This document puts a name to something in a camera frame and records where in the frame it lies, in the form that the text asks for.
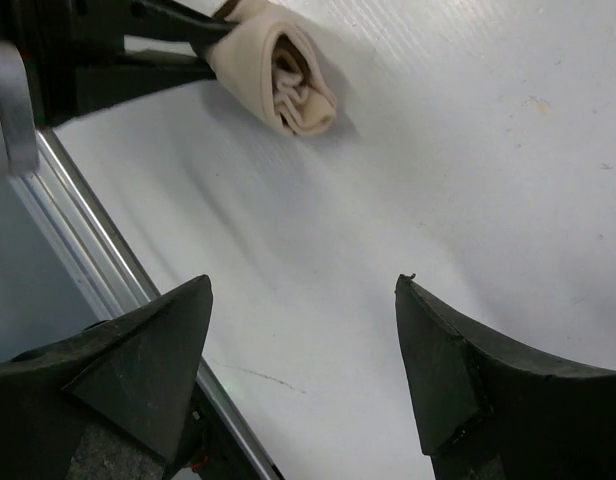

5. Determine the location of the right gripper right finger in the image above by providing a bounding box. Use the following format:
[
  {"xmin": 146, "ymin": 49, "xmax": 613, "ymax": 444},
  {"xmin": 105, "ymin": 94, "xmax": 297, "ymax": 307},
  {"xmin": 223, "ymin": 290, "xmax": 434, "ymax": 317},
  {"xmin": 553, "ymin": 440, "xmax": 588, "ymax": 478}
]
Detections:
[{"xmin": 395, "ymin": 275, "xmax": 616, "ymax": 479}]

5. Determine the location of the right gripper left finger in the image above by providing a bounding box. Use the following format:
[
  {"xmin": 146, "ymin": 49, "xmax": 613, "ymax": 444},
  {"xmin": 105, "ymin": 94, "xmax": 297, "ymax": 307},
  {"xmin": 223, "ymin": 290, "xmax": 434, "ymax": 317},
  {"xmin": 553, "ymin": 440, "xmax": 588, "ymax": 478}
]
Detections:
[{"xmin": 0, "ymin": 275, "xmax": 213, "ymax": 479}]

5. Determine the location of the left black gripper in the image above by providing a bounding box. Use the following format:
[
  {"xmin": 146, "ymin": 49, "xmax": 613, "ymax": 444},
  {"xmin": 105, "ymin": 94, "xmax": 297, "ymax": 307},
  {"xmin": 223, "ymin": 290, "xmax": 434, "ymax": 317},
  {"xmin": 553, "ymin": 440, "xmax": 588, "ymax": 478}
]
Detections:
[{"xmin": 0, "ymin": 0, "xmax": 238, "ymax": 125}]

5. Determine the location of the cream brown striped sock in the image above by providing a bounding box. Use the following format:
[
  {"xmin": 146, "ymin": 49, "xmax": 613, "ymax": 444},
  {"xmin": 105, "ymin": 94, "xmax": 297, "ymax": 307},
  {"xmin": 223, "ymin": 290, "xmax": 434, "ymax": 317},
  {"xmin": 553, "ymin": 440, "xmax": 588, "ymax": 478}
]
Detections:
[{"xmin": 205, "ymin": 1, "xmax": 337, "ymax": 137}]

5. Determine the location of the aluminium frame rail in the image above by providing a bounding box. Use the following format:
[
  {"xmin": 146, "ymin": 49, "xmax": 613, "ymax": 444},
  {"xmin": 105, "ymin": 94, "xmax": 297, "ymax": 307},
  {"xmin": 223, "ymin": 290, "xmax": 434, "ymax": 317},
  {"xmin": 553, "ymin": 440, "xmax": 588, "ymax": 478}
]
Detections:
[{"xmin": 0, "ymin": 132, "xmax": 281, "ymax": 479}]

